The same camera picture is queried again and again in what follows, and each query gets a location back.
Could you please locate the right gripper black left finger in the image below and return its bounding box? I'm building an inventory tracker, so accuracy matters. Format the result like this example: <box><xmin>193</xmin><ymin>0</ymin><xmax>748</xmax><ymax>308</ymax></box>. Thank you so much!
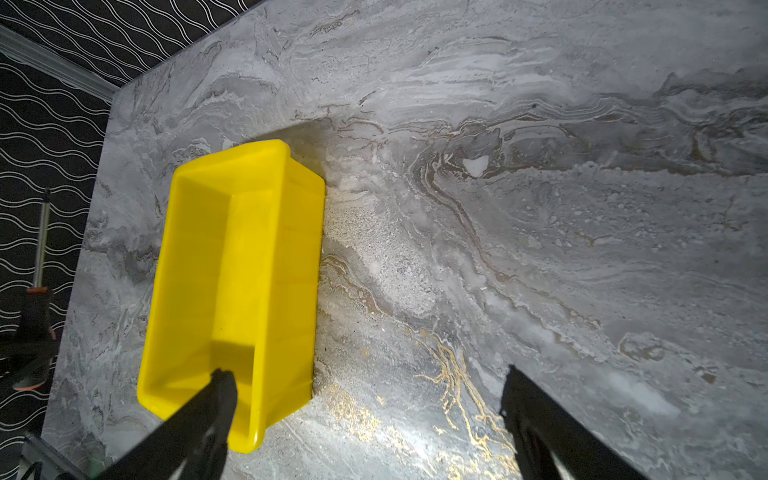
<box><xmin>101</xmin><ymin>369</ymin><xmax>238</xmax><ymax>479</ymax></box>

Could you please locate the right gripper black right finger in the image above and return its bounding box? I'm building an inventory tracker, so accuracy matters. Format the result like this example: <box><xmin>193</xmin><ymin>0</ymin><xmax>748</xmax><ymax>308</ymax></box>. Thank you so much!
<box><xmin>500</xmin><ymin>365</ymin><xmax>644</xmax><ymax>479</ymax></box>

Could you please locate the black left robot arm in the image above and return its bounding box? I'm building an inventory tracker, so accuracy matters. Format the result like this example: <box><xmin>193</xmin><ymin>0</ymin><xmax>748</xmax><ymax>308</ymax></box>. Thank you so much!
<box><xmin>1</xmin><ymin>189</ymin><xmax>58</xmax><ymax>393</ymax></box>

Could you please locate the yellow plastic bin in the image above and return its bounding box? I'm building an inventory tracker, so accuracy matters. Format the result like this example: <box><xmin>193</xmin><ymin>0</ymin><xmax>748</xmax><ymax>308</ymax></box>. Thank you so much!
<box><xmin>137</xmin><ymin>140</ymin><xmax>325</xmax><ymax>454</ymax></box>

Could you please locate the aluminium corner frame post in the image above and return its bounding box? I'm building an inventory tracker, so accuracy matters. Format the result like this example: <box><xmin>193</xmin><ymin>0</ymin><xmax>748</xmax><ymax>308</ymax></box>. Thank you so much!
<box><xmin>1</xmin><ymin>26</ymin><xmax>119</xmax><ymax>103</ymax></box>

